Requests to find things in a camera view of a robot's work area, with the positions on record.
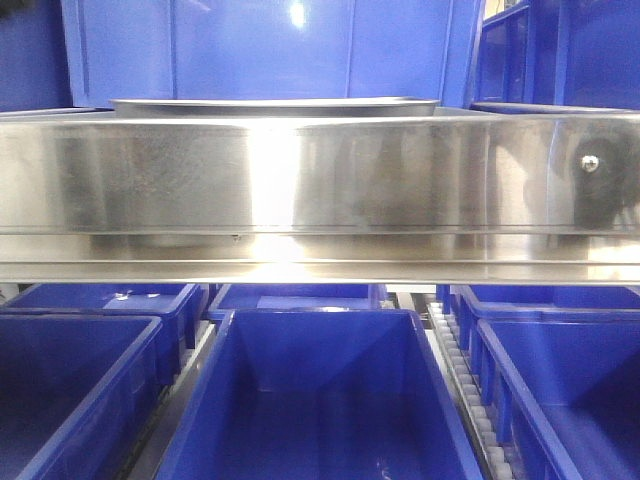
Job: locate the silver metal tray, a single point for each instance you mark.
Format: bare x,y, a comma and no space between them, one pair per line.
312,107

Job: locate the blue bin centre rear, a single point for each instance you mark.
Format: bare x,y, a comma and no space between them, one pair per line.
295,296

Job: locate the blue bin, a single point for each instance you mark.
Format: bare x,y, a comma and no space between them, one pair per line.
75,393
295,296
564,397
470,303
320,395
179,306

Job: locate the blue bin lower centre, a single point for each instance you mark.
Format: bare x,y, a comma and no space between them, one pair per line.
320,395

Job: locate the blue bin left rear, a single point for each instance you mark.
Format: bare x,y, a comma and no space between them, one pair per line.
179,306

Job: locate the white roller track strip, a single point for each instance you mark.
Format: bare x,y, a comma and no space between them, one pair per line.
465,392

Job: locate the blue bin right rear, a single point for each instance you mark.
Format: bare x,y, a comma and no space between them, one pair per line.
470,303

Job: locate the blue bin lower right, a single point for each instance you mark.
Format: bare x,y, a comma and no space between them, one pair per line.
564,397

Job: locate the blue bin lower left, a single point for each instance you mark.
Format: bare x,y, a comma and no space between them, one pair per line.
75,393

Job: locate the stainless steel shelf front rail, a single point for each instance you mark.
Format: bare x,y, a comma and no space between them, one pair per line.
540,199

